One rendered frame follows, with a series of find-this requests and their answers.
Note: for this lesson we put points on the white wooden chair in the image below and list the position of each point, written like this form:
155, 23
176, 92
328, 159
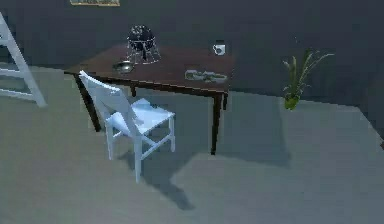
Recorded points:
146, 115

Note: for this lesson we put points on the framed wall picture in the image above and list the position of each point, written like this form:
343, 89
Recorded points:
95, 2

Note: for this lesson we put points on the white ladder shelf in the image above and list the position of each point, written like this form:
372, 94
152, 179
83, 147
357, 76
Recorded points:
20, 63

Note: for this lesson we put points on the dark brown wooden table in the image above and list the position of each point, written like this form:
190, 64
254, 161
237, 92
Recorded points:
173, 66

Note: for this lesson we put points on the green house plant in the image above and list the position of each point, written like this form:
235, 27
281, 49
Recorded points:
295, 83

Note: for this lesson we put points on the white mug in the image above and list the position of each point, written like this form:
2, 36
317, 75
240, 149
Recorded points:
219, 49

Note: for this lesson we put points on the grey patterned flat object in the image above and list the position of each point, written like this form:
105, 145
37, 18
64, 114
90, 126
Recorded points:
205, 76

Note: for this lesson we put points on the dark metal bowl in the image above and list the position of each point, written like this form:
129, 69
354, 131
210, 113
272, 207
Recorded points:
123, 66

